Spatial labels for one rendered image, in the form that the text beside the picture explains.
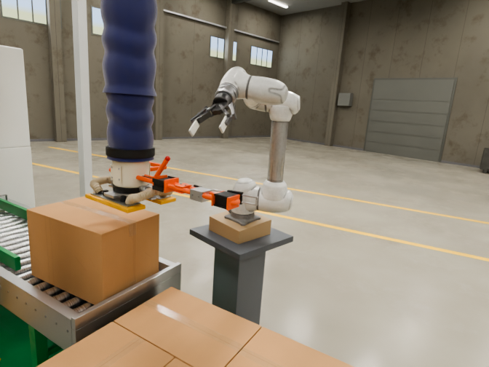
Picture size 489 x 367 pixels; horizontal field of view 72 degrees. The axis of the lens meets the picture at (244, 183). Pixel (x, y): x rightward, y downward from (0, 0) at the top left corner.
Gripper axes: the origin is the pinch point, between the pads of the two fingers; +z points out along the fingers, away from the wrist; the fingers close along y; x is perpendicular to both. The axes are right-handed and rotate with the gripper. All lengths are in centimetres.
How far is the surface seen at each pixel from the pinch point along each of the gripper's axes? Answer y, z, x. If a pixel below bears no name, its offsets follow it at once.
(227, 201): 6.8, 17.9, 20.6
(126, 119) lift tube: -43.4, -8.5, -5.0
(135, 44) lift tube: -34, -28, -28
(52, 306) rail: -85, 60, 48
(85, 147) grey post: -319, -162, 118
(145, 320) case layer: -48, 50, 70
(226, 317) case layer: -16, 36, 88
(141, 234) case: -63, 12, 54
